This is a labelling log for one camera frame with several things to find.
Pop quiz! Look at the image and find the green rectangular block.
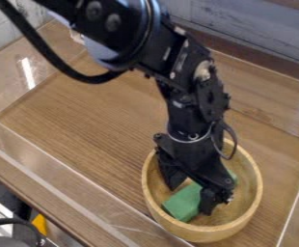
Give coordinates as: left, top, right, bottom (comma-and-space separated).
162, 169, 241, 224

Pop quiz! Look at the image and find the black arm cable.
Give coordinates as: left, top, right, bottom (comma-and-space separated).
0, 0, 128, 85

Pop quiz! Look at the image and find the black cable bottom left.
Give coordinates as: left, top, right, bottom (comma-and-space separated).
0, 217, 47, 247

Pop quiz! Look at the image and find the brown wooden bowl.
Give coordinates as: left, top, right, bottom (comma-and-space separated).
142, 147, 263, 243

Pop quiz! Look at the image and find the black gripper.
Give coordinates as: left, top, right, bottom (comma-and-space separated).
154, 128, 237, 216

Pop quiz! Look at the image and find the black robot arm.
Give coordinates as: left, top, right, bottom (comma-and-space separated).
35, 0, 235, 215

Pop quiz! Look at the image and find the yellow tag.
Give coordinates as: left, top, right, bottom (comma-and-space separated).
31, 213, 48, 235

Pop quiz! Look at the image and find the clear acrylic barrier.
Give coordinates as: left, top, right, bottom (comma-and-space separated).
0, 123, 192, 247

